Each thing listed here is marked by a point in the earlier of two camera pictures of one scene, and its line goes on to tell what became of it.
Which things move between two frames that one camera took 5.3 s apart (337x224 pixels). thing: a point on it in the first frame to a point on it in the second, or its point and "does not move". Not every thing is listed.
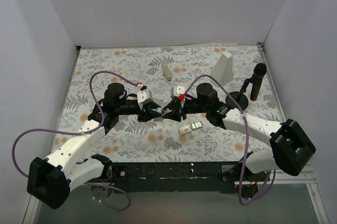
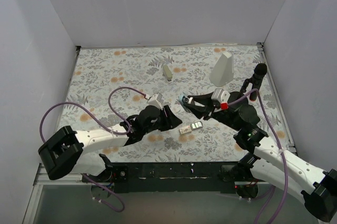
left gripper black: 143,112 to 165,118
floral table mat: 194,103 does not move
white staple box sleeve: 185,130 does not move
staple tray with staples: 196,125 does not move
